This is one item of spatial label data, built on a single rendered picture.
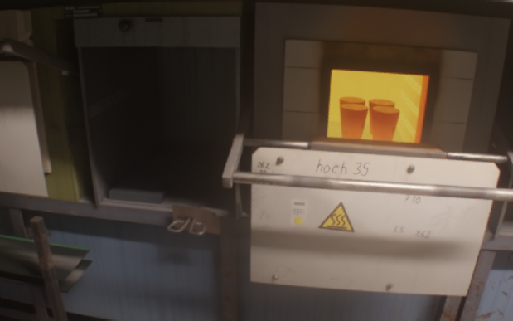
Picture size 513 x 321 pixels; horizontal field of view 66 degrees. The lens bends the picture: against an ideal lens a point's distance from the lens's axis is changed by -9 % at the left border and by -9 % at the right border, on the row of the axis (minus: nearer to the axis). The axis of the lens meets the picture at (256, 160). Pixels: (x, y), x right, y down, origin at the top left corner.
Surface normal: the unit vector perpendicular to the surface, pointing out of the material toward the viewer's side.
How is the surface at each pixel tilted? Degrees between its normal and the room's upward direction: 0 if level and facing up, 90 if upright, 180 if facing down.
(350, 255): 90
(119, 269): 90
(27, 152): 90
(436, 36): 90
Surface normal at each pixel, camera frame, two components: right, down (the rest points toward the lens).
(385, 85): -0.14, 0.36
